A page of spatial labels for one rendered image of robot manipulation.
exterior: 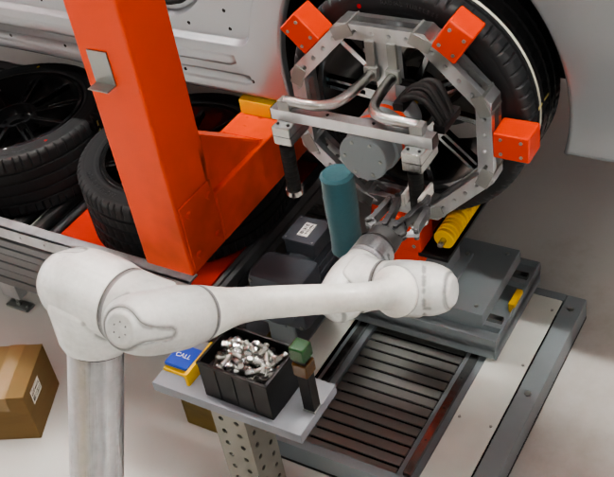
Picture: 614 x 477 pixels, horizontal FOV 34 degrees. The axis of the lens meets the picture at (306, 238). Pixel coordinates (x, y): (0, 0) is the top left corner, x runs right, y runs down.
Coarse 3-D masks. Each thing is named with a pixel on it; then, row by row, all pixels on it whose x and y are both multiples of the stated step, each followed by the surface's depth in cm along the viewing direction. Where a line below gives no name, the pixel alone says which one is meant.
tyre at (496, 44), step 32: (352, 0) 244; (384, 0) 239; (416, 0) 235; (448, 0) 233; (480, 0) 236; (512, 0) 242; (480, 32) 232; (512, 32) 237; (544, 32) 246; (480, 64) 237; (512, 64) 234; (544, 64) 245; (512, 96) 238; (544, 96) 246; (544, 128) 254; (480, 192) 261
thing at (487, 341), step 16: (528, 272) 304; (512, 288) 302; (528, 288) 301; (496, 304) 298; (512, 304) 293; (368, 320) 307; (384, 320) 303; (400, 320) 299; (416, 320) 295; (432, 320) 297; (448, 320) 296; (496, 320) 289; (512, 320) 293; (416, 336) 300; (432, 336) 296; (448, 336) 292; (464, 336) 289; (480, 336) 286; (496, 336) 288; (480, 352) 290; (496, 352) 286
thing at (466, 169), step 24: (336, 48) 263; (360, 48) 280; (336, 72) 271; (360, 72) 282; (408, 72) 254; (336, 96) 273; (360, 96) 264; (432, 120) 257; (456, 144) 258; (432, 168) 268; (456, 168) 270
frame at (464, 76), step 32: (352, 32) 239; (384, 32) 234; (416, 32) 230; (448, 64) 231; (480, 96) 232; (320, 128) 270; (480, 128) 238; (320, 160) 271; (480, 160) 244; (384, 192) 269; (448, 192) 261
